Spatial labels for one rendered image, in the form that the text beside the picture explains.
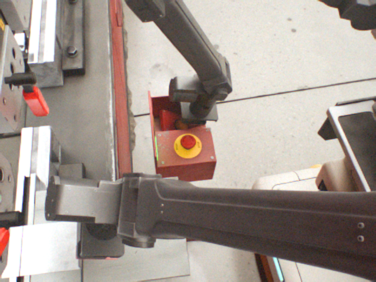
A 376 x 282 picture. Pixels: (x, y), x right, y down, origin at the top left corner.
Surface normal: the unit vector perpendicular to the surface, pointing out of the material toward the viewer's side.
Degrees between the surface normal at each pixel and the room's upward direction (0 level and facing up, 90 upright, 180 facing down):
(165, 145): 0
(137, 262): 0
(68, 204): 32
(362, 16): 100
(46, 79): 90
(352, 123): 0
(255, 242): 58
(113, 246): 28
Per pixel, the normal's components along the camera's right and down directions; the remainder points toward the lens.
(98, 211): 0.48, -0.09
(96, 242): 0.48, -0.47
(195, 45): 0.11, 0.93
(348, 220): -0.83, -0.15
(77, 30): 0.03, -0.48
